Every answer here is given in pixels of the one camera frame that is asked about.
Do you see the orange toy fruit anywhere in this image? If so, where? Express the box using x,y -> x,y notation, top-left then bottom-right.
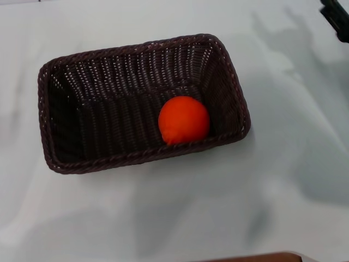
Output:
158,96 -> 210,145

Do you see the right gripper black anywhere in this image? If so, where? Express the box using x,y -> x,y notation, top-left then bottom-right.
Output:
319,0 -> 349,43

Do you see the brown rounded panel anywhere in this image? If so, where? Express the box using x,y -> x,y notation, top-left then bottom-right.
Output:
200,252 -> 304,262

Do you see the dark woven rectangular basket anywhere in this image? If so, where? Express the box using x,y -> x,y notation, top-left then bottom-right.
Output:
37,33 -> 251,175

